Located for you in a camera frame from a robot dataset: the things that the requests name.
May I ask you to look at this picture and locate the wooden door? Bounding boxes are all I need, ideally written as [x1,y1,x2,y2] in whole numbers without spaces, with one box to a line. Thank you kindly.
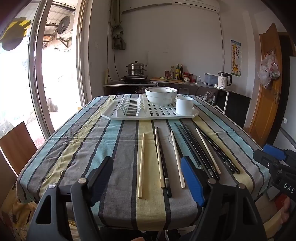
[248,23,284,146]

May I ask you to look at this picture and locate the white air conditioner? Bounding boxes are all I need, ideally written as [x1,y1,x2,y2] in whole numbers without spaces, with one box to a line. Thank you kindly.
[172,0,220,12]

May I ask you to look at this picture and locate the white plastic dish rack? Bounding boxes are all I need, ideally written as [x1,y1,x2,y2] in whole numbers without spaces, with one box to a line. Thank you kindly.
[101,94,200,120]

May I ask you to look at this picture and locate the white utensil cup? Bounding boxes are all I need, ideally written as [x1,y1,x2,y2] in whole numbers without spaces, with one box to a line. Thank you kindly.
[176,97,193,115]

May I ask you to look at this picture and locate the light wooden chopstick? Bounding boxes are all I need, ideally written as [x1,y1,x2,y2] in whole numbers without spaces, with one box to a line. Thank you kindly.
[195,127,222,174]
[138,133,145,199]
[170,130,186,189]
[155,129,165,188]

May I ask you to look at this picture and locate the long metal shelf table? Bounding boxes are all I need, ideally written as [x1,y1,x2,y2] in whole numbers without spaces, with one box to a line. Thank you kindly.
[150,79,235,114]

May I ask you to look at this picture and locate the striped tablecloth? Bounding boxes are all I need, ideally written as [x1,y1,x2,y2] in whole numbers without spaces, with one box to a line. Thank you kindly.
[17,94,271,232]

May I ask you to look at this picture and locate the air conditioner cable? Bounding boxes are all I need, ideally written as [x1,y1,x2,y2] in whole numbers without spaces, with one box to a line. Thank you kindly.
[217,11,226,73]

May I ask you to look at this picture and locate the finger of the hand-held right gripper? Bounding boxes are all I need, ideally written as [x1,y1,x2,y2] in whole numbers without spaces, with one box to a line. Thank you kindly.
[264,144,286,161]
[253,150,279,172]

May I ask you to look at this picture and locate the giraffe wall poster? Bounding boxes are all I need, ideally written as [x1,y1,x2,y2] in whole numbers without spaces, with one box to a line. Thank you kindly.
[230,39,241,77]

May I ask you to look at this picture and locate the outdoor air conditioner unit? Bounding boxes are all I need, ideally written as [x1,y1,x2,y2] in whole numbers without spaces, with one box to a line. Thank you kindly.
[55,14,74,40]

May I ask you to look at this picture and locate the black panel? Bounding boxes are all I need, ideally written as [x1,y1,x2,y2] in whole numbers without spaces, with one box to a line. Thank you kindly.
[217,91,251,129]

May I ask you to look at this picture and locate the white electric kettle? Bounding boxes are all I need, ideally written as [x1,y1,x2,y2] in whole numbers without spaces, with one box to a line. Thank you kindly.
[217,72,232,90]

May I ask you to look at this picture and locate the hanging plastic bags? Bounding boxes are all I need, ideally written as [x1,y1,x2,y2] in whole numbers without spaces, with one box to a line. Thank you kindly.
[258,50,281,89]

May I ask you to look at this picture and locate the brown wooden chair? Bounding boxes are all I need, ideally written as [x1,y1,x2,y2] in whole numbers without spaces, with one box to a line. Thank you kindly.
[0,122,38,176]

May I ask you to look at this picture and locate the clear plastic container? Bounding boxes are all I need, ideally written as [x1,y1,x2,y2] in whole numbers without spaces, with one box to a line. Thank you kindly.
[205,73,219,86]

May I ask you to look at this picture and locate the white refrigerator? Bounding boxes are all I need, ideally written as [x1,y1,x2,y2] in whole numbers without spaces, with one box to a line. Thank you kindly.
[273,56,296,151]

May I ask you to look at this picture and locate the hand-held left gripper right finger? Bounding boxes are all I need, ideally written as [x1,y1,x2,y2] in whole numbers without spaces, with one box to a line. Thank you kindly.
[180,156,266,241]

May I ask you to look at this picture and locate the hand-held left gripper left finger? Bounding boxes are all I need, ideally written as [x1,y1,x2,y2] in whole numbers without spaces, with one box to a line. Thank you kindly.
[26,156,114,241]

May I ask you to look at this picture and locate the hanging grey cloth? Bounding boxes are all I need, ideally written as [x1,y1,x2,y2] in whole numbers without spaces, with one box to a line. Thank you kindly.
[111,23,127,50]

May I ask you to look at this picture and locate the wooden cutting board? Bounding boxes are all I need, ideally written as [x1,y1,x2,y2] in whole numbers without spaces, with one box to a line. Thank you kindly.
[150,77,185,82]

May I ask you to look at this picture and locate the small metal shelf table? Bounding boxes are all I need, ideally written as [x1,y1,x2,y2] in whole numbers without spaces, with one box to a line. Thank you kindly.
[103,82,153,96]

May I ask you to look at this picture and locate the sliding glass door frame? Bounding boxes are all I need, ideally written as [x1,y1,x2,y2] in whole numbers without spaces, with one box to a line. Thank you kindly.
[28,0,93,139]

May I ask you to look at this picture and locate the steel steamer pot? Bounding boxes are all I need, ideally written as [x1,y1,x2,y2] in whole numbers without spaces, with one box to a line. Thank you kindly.
[125,61,148,77]

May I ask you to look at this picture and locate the gas stove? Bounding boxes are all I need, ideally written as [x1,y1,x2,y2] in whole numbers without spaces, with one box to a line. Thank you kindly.
[121,75,149,83]

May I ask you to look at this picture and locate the yellow patterned cloth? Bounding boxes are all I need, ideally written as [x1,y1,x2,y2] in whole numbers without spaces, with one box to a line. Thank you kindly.
[0,190,77,241]

